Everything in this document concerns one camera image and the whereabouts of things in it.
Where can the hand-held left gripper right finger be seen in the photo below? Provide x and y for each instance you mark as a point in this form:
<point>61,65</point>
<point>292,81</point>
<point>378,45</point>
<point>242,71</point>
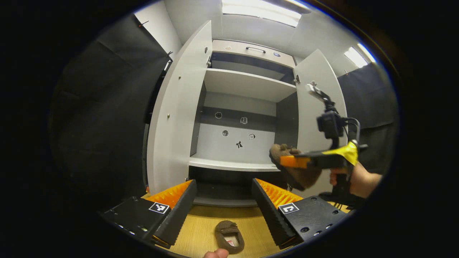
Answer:
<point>270,215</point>

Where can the white shoe cabinet door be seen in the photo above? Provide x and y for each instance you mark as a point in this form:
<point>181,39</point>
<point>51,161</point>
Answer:
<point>175,125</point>
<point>315,79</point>

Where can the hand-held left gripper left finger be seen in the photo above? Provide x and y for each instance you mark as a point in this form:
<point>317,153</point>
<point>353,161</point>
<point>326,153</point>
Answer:
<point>177,211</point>

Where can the ceiling light panel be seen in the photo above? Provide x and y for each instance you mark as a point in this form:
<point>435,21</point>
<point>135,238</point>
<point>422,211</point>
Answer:
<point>358,55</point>
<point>261,12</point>

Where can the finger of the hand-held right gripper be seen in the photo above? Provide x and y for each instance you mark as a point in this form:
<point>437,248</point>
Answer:
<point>296,161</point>

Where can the white cabinet drawer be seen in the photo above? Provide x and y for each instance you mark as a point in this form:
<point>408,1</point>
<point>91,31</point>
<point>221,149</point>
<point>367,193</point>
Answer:
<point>251,53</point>

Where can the brown fuzzy shoe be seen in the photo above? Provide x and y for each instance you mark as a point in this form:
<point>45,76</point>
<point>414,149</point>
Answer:
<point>301,177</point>
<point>224,229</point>

